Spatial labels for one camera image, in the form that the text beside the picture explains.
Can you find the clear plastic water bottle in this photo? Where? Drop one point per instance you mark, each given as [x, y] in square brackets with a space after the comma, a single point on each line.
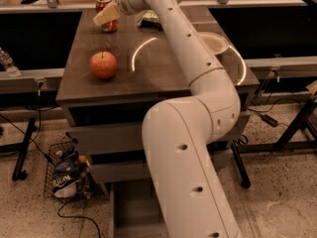
[7, 62]

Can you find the drawer with handle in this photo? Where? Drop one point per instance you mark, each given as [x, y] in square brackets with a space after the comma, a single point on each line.
[119, 166]
[97, 131]

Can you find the black table leg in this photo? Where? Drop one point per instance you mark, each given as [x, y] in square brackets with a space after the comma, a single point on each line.
[245, 183]
[18, 173]

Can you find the red apple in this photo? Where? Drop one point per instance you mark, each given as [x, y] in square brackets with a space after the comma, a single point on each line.
[103, 65]

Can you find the white bowl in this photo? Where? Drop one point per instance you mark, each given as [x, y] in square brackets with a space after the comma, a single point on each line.
[216, 43]

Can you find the middle drawer with handle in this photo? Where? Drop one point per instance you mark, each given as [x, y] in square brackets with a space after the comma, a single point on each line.
[119, 166]

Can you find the chip bag in basket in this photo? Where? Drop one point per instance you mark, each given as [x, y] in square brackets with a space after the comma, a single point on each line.
[64, 186]

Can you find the green chip bag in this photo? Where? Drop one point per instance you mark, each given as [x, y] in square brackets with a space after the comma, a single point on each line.
[149, 20]

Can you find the black left table leg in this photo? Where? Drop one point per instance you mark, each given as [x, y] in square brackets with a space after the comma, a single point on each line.
[18, 173]

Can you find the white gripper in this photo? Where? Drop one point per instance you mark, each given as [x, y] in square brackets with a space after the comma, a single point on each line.
[112, 12]

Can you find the top drawer with handle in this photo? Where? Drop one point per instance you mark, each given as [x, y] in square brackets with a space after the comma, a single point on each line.
[97, 131]

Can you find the grey drawer cabinet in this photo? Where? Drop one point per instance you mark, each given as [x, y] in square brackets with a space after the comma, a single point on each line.
[147, 70]

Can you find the black wire basket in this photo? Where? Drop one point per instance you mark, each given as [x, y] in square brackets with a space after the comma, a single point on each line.
[65, 159]

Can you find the black right table leg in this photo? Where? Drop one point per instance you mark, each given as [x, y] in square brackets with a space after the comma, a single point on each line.
[245, 183]

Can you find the red coke can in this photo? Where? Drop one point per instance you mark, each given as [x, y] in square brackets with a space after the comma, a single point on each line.
[107, 15]

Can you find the open bottom drawer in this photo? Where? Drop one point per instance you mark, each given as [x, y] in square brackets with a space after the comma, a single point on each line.
[135, 211]

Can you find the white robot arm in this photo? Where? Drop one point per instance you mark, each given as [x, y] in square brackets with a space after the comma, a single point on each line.
[176, 132]

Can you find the black power adapter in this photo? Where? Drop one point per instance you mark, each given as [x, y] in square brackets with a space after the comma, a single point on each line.
[270, 121]

